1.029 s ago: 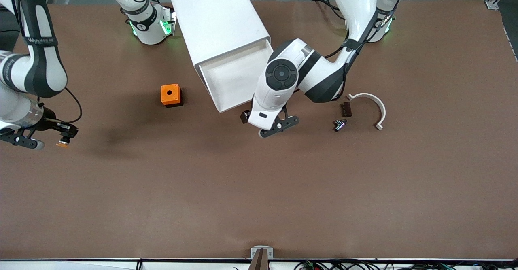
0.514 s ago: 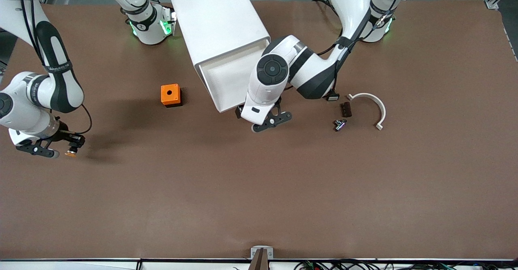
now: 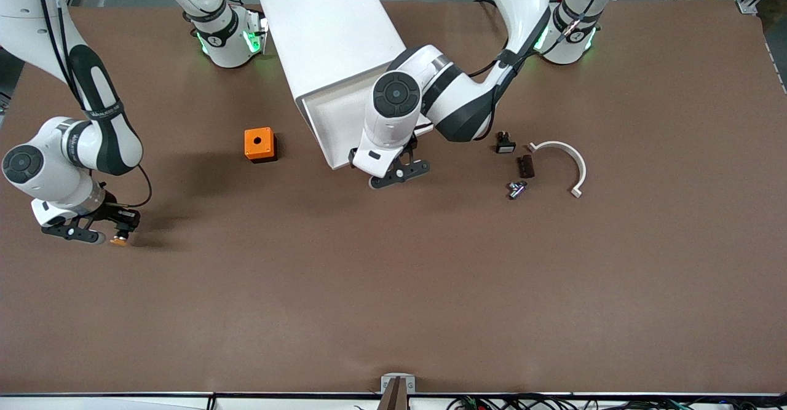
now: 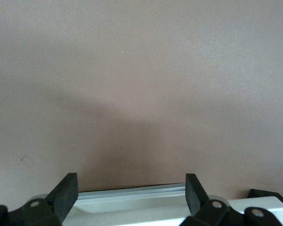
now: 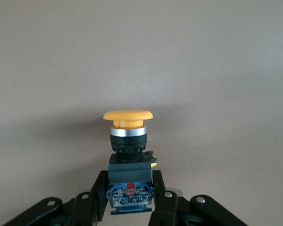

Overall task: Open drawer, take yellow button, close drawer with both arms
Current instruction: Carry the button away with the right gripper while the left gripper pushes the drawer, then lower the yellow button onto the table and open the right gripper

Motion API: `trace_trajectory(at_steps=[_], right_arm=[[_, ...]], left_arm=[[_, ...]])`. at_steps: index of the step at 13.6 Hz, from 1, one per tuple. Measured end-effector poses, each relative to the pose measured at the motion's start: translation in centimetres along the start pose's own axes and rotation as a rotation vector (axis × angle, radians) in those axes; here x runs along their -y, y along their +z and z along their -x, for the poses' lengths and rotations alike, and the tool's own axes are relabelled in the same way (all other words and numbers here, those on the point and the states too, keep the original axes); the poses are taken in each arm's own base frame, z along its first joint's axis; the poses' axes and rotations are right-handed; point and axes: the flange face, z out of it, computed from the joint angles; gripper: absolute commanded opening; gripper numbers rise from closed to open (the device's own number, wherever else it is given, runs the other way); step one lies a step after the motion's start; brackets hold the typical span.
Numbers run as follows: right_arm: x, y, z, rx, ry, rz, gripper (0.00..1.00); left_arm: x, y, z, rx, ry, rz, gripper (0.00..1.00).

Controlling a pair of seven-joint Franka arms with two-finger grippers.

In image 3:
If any orange box with hole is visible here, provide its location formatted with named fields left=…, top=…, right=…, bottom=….
left=243, top=127, right=278, bottom=164

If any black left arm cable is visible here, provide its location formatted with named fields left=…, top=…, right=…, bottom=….
left=465, top=0, right=606, bottom=141

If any white half-ring pipe clamp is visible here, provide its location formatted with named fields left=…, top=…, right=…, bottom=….
left=527, top=140, right=588, bottom=199

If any metal bracket with brown post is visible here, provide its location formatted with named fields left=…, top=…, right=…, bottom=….
left=376, top=373, right=416, bottom=410

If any bundle of black cables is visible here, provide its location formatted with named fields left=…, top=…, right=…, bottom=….
left=446, top=393, right=787, bottom=410

